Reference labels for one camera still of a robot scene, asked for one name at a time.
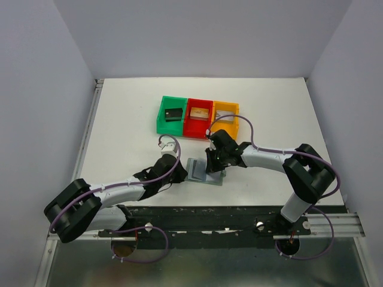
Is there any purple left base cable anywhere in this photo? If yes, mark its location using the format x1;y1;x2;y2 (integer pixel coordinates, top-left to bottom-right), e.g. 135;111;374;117
112;225;170;264

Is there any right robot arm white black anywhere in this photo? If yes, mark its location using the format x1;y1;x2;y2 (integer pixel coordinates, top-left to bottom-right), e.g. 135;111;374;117
205;130;336;234

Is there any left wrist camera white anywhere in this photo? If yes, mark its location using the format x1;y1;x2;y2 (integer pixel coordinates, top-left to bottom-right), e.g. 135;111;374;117
159;141;178;157

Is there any red plastic bin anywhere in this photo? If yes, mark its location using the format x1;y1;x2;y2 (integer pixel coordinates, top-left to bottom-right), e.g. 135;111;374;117
183;98;213;139

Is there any yellow plastic bin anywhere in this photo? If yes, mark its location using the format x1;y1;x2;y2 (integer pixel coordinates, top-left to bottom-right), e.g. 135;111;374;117
211;101;239;140

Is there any sage green card holder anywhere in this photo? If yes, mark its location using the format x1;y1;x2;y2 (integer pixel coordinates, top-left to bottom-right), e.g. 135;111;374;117
186;158;226;186

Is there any green plastic bin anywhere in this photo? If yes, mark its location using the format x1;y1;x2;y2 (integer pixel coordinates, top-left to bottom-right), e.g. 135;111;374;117
156;96;187;136

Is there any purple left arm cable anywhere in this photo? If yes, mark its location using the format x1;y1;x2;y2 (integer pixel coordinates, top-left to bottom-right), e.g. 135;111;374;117
49;134;182;234

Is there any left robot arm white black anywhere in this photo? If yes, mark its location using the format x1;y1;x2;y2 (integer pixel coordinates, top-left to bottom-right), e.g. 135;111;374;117
44;154;188;243

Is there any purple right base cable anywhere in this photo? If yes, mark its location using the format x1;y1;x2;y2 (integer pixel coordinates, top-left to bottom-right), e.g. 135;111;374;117
275;207;335;260

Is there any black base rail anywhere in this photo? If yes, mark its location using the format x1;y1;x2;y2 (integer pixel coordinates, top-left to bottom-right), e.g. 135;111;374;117
98;206;311;249

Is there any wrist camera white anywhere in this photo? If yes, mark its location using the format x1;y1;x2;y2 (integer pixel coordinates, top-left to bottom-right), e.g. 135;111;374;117
159;141;178;157
205;129;216;151

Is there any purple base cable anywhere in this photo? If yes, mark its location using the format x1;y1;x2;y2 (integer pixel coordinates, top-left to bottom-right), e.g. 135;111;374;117
275;207;335;260
112;225;170;264

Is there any tan card stack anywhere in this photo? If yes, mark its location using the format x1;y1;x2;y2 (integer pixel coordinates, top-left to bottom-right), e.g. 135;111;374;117
189;107;209;121

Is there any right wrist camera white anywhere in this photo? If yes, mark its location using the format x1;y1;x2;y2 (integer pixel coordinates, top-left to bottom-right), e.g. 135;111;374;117
205;129;216;151

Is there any silver card stack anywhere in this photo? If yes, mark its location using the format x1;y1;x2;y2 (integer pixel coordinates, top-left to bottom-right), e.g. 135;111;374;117
215;110;235;123

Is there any black card stack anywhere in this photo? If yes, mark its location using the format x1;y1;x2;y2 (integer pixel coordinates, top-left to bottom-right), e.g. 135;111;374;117
165;108;183;122

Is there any aluminium frame rail left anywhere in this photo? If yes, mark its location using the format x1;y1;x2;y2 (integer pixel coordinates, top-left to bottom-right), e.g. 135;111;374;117
69;79;105;184

